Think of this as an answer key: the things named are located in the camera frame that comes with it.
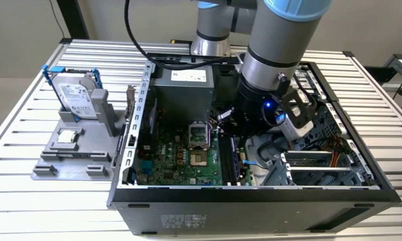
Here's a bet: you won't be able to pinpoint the RAM stick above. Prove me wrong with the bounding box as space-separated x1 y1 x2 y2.
230 135 240 185

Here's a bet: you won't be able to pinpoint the black RAM slot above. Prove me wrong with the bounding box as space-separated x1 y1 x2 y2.
227 137 236 186
223 135 232 186
219 133 228 186

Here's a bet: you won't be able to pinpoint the silver optical drive cage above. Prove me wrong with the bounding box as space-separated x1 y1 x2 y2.
290 64 322 103

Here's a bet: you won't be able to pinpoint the metal socket cover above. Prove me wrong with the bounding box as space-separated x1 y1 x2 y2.
187 122 211 149

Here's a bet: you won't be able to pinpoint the grey power supply unit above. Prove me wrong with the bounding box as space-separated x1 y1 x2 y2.
150 64 216 128

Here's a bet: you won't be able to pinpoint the CPU socket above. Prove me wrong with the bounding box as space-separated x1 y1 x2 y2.
188 150 210 166

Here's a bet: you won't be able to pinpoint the silver disk bay cage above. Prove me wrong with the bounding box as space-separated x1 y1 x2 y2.
261 150 373 188

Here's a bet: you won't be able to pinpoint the green motherboard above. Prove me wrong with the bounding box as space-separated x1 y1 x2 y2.
135 125 255 187

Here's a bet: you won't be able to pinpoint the black case fan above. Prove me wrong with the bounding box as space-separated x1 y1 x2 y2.
140 99 159 151

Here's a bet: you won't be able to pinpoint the graphics card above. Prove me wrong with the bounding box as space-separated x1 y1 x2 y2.
115 84 138 161

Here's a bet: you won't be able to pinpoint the black PC case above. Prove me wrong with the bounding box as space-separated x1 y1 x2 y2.
105 52 402 236

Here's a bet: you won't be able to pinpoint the grey parts rack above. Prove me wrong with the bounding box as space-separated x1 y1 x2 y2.
31 89 128 181

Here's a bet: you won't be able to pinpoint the hard disk in blue carrier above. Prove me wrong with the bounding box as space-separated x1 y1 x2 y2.
41 64 103 120

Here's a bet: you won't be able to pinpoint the silver CPU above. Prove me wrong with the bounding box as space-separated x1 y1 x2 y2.
56 130 80 144

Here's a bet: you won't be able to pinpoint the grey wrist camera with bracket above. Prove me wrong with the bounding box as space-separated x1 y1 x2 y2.
277 86 318 139

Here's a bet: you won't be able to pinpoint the black cable loop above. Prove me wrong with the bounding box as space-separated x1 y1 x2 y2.
256 139 285 168

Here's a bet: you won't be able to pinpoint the red yellow power wires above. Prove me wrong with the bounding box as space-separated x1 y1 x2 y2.
326 135 347 168

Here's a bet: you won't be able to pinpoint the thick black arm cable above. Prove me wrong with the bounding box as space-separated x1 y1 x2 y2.
124 0 246 71

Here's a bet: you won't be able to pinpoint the black metal stand post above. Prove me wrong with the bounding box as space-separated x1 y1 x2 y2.
55 0 91 40

